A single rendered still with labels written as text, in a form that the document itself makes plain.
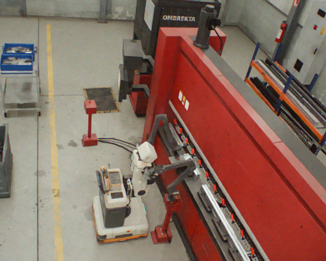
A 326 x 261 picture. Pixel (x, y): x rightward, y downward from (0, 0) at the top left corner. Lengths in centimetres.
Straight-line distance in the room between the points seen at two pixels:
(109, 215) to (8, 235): 135
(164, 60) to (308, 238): 271
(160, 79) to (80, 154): 200
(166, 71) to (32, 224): 266
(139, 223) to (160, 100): 167
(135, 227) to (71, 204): 104
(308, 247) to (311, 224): 19
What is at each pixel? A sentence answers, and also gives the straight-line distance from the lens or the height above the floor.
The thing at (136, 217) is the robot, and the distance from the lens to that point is 462.
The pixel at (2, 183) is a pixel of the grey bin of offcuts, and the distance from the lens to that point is 502.
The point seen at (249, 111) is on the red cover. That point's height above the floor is 230.
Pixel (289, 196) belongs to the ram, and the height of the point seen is 205.
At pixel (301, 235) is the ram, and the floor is 189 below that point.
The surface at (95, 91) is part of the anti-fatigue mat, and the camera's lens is 726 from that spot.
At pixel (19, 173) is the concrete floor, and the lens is 556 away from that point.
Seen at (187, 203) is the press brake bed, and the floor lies 65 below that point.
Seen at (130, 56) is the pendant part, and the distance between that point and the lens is 448.
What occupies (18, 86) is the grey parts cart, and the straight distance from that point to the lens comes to 682.
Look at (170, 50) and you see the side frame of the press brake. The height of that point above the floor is 210.
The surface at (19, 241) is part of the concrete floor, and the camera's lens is 481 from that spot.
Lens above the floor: 396
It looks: 38 degrees down
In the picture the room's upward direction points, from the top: 12 degrees clockwise
